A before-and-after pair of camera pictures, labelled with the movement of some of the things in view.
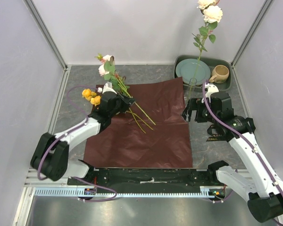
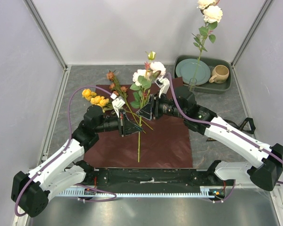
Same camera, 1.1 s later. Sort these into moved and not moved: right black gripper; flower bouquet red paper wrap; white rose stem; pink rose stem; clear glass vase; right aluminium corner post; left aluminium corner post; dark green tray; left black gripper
Moved: right black gripper; pink rose stem; left black gripper
Not moved: dark green tray; clear glass vase; white rose stem; left aluminium corner post; flower bouquet red paper wrap; right aluminium corner post
